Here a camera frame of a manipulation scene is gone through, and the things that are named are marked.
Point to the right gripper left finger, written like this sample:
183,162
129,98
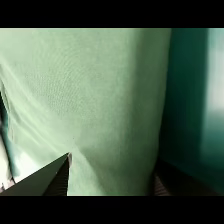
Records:
46,181

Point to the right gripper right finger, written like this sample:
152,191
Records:
170,185

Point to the green T-shirt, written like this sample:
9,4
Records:
100,100

